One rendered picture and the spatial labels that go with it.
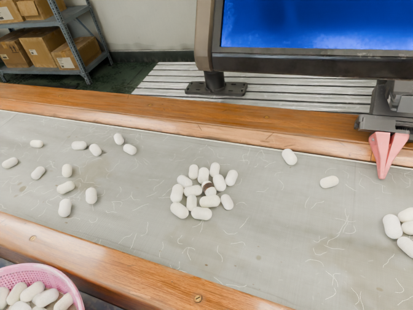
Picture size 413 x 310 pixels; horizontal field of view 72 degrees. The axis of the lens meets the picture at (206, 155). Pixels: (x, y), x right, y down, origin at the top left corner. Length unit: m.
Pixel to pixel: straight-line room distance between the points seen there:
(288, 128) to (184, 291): 0.37
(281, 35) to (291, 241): 0.33
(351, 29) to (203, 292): 0.34
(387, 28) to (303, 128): 0.42
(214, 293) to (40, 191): 0.43
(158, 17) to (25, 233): 2.40
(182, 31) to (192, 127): 2.12
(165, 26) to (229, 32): 2.57
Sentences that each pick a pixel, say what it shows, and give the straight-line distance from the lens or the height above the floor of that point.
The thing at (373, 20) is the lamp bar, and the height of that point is 1.07.
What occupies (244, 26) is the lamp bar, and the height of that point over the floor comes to 1.07.
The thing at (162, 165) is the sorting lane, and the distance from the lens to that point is 0.60.
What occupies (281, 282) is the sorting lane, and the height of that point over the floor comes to 0.74.
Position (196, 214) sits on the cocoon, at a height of 0.76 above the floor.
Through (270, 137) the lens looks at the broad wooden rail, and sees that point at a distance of 0.60.
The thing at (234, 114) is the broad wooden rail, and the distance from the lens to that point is 0.66.
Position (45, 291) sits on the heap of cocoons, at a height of 0.73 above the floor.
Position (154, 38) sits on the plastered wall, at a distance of 2.88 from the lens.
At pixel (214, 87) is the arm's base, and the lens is 0.91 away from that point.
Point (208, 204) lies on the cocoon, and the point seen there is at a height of 0.75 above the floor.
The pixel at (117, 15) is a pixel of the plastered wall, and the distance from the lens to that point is 2.98.
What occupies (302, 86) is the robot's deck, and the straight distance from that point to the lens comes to 0.94.
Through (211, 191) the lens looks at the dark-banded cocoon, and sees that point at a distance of 0.51.
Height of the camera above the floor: 1.14
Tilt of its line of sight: 42 degrees down
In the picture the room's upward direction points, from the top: 11 degrees counter-clockwise
